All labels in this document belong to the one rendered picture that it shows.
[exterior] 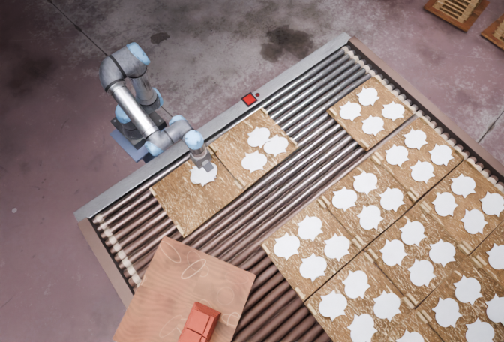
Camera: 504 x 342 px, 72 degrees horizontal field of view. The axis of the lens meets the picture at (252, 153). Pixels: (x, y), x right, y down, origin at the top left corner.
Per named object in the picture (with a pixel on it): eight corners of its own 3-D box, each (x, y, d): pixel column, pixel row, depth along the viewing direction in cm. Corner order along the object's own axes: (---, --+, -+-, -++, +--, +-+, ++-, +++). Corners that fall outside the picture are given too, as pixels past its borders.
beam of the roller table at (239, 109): (77, 214, 197) (72, 212, 191) (342, 37, 246) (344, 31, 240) (84, 226, 194) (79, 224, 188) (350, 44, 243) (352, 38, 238)
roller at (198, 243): (134, 287, 180) (131, 286, 175) (393, 91, 226) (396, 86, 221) (139, 295, 178) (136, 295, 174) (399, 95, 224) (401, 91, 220)
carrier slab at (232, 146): (208, 146, 206) (208, 145, 204) (260, 108, 216) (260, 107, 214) (245, 190, 195) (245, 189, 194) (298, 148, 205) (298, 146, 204)
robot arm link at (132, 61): (133, 106, 203) (104, 50, 151) (154, 93, 207) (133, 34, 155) (145, 121, 200) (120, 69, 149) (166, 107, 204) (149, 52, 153)
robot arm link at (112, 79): (83, 64, 147) (154, 156, 149) (106, 52, 150) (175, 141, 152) (88, 74, 158) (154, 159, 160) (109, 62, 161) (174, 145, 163)
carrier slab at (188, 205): (149, 189, 196) (148, 188, 194) (208, 147, 206) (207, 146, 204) (184, 238, 185) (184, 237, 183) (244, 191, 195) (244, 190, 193)
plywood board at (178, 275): (113, 338, 157) (112, 339, 156) (164, 235, 175) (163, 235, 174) (213, 388, 150) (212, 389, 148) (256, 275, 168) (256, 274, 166)
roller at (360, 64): (106, 241, 189) (103, 239, 184) (360, 61, 235) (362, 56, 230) (110, 248, 188) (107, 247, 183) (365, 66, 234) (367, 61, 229)
